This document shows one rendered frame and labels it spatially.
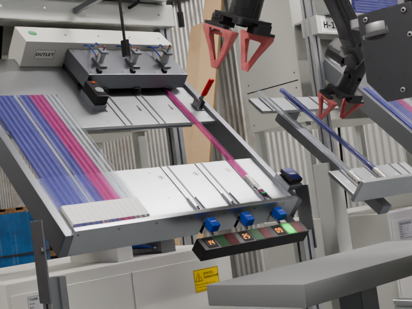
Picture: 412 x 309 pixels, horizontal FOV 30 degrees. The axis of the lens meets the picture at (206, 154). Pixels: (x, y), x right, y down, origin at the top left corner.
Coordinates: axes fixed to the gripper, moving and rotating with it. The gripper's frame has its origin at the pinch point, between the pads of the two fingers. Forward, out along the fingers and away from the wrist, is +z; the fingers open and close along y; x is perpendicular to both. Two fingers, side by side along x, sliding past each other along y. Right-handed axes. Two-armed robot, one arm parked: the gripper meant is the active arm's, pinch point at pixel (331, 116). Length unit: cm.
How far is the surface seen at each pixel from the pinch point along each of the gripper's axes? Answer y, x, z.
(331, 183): 1.6, 11.8, 15.8
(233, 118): -212, -225, 155
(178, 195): 62, 14, 13
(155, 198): 68, 14, 13
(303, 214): 22.9, 22.2, 16.6
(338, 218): 0.6, 19.1, 23.5
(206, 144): -174, -204, 163
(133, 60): 49, -35, 4
